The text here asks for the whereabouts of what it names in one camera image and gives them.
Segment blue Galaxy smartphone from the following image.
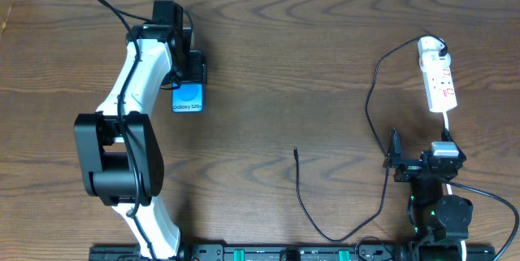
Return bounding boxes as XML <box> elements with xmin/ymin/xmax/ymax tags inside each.
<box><xmin>172</xmin><ymin>84</ymin><xmax>204</xmax><ymax>113</ymax></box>

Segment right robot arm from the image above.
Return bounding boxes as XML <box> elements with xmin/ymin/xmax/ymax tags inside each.
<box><xmin>383</xmin><ymin>129</ymin><xmax>473</xmax><ymax>260</ymax></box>

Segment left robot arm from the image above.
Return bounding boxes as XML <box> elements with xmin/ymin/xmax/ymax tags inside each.
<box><xmin>74</xmin><ymin>0</ymin><xmax>207</xmax><ymax>260</ymax></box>

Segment white charger adapter plug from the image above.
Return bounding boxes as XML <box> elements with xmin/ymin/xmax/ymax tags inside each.
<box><xmin>417</xmin><ymin>37</ymin><xmax>451</xmax><ymax>64</ymax></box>

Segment white power strip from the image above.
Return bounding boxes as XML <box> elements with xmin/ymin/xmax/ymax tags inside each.
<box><xmin>419</xmin><ymin>50</ymin><xmax>457</xmax><ymax>113</ymax></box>

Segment white power strip cord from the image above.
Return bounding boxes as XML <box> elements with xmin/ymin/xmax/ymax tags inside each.
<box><xmin>441</xmin><ymin>111</ymin><xmax>468</xmax><ymax>261</ymax></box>

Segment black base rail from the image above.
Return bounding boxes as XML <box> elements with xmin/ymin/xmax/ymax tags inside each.
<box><xmin>87</xmin><ymin>242</ymin><xmax>495</xmax><ymax>261</ymax></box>

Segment black charging cable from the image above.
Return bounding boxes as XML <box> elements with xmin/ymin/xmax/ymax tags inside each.
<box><xmin>292</xmin><ymin>34</ymin><xmax>449</xmax><ymax>244</ymax></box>

